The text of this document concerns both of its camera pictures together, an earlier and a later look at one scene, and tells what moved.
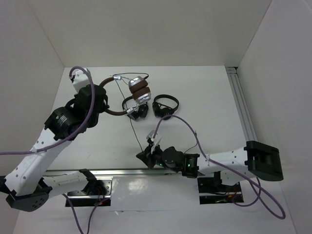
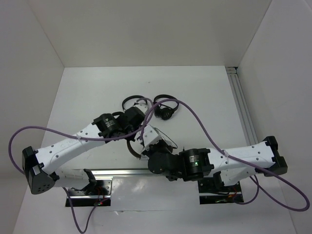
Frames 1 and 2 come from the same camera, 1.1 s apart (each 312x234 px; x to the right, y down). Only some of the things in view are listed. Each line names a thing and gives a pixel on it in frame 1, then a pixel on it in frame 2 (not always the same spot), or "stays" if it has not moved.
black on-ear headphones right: [161, 110] stays
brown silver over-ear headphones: [139, 87] → [140, 156]
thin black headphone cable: [147, 75] → [155, 129]
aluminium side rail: [241, 103] stays
